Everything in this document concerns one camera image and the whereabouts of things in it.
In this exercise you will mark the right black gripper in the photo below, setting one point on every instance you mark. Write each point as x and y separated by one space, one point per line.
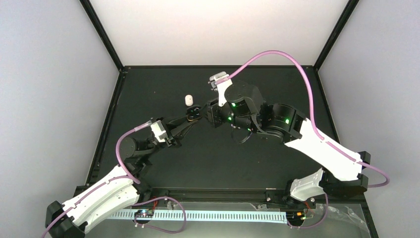
211 113

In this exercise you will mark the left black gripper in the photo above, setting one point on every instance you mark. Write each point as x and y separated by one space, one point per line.
179 132

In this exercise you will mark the black gold charging case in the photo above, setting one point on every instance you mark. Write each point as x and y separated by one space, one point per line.
193 113

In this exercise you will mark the white earbud case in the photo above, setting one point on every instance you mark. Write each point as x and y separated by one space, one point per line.
189 100

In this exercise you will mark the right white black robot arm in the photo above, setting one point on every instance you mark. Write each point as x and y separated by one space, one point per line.
243 107

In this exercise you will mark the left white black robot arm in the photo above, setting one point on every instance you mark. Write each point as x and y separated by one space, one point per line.
122 186

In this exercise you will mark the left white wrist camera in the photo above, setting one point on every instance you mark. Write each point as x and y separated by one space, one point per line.
159 131

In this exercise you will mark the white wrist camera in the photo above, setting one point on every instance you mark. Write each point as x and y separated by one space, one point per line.
219 83
159 131

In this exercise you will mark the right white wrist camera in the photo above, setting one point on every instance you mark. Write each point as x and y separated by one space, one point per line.
219 83

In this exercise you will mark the white slotted cable duct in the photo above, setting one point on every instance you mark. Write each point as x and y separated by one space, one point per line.
201 215

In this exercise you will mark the black mounting rail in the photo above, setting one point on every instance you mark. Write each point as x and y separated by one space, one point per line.
273 198

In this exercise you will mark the left black corner post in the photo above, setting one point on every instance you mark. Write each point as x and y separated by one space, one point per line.
94 18

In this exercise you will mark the black corner post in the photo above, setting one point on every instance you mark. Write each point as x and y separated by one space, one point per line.
94 18
335 33

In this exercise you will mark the right black corner post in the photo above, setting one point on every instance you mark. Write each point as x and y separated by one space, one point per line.
335 33

